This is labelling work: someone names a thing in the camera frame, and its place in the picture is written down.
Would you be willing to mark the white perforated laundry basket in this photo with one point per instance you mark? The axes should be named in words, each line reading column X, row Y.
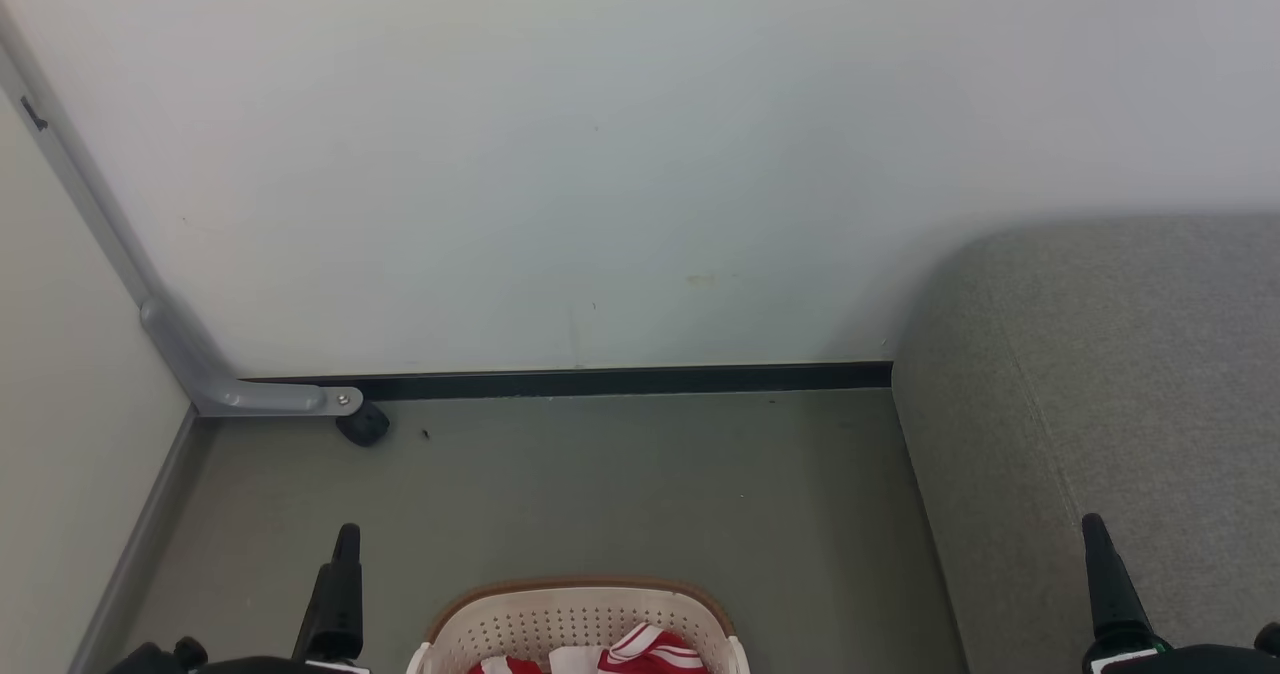
column 560, row 619

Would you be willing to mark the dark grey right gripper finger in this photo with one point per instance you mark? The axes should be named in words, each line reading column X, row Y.
column 1112, row 594

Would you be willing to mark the red shorts with striped waistband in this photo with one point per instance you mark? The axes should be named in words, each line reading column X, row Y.
column 650, row 651

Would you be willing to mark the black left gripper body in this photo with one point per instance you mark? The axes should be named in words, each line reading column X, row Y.
column 250, row 666

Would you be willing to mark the small black frame clip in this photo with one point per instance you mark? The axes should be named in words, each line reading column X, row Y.
column 34, row 114

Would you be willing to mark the grey fabric sofa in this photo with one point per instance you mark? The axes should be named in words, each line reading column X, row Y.
column 1100, row 404

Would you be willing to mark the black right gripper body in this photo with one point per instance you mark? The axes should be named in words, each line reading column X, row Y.
column 1200, row 660

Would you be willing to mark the black baseboard strip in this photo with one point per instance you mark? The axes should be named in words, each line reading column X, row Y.
column 600, row 382

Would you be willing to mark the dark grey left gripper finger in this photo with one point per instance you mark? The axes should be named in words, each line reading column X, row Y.
column 338, row 604

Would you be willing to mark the black caster wheel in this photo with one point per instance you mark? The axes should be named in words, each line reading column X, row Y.
column 362, row 424

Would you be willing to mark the grey partition bottom rail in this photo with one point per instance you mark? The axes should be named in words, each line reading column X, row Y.
column 140, row 544

